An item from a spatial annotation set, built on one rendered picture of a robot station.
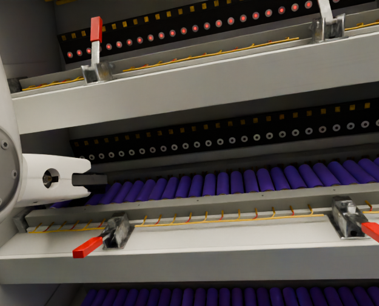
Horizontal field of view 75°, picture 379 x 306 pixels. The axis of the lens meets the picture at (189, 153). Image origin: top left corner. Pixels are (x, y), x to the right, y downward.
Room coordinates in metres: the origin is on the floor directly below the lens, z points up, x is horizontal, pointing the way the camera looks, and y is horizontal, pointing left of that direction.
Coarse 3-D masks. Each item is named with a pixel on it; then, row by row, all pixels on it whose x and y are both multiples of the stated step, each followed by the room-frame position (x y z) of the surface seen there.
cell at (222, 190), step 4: (224, 172) 0.39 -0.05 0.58; (220, 176) 0.39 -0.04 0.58; (224, 176) 0.38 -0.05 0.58; (228, 176) 0.39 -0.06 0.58; (220, 180) 0.37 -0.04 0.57; (224, 180) 0.37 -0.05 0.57; (228, 180) 0.38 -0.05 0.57; (220, 184) 0.36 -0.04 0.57; (224, 184) 0.36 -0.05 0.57; (228, 184) 0.37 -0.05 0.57; (216, 188) 0.37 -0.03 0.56; (220, 188) 0.35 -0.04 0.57; (224, 188) 0.35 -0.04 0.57; (228, 188) 0.36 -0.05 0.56; (216, 192) 0.35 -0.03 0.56; (220, 192) 0.34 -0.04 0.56; (224, 192) 0.34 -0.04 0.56; (228, 192) 0.34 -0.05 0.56
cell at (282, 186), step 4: (272, 168) 0.38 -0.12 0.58; (276, 168) 0.38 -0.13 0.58; (280, 168) 0.38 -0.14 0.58; (272, 172) 0.37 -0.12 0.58; (276, 172) 0.36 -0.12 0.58; (280, 172) 0.36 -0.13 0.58; (272, 176) 0.37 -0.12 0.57; (276, 176) 0.36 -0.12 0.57; (280, 176) 0.35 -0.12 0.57; (284, 176) 0.36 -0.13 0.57; (276, 180) 0.35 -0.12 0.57; (280, 180) 0.34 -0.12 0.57; (284, 180) 0.34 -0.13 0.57; (276, 184) 0.34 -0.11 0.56; (280, 184) 0.33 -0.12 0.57; (284, 184) 0.33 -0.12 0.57; (288, 184) 0.34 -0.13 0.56; (276, 188) 0.34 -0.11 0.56; (280, 188) 0.33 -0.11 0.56; (284, 188) 0.32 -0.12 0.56; (288, 188) 0.32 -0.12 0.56
